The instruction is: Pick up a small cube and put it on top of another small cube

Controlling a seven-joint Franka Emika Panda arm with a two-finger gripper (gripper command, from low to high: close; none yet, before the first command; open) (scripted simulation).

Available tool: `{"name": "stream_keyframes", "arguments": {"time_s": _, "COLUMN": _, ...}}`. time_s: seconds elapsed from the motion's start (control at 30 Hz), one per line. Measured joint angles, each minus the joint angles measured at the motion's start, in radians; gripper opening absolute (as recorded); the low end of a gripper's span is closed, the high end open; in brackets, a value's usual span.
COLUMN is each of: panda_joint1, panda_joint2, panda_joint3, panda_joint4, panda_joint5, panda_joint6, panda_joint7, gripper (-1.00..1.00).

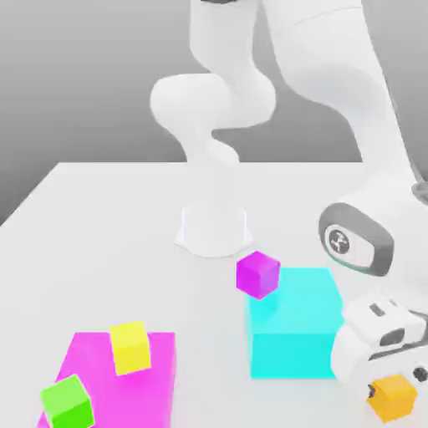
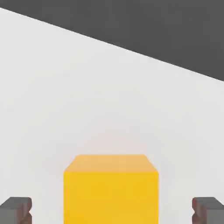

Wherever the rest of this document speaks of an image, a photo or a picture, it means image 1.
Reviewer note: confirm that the small purple cube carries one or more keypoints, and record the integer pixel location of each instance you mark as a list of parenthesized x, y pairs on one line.
[(255, 276)]

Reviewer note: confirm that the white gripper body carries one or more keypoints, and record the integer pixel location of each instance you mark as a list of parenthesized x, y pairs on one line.
[(351, 361)]

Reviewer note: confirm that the small yellow cube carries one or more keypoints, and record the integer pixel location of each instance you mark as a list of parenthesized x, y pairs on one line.
[(130, 349)]

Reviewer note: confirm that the large cyan box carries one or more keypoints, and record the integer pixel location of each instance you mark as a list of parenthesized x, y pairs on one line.
[(294, 334)]

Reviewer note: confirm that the small orange cube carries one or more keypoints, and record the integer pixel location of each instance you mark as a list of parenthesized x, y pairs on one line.
[(393, 399)]

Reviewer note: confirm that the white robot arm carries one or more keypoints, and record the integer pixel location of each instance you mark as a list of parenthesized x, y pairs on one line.
[(214, 100)]

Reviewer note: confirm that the small green cube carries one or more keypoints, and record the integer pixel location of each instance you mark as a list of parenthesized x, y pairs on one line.
[(67, 403)]

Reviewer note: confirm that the large magenta box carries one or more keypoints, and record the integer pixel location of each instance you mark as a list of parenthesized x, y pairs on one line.
[(133, 398)]

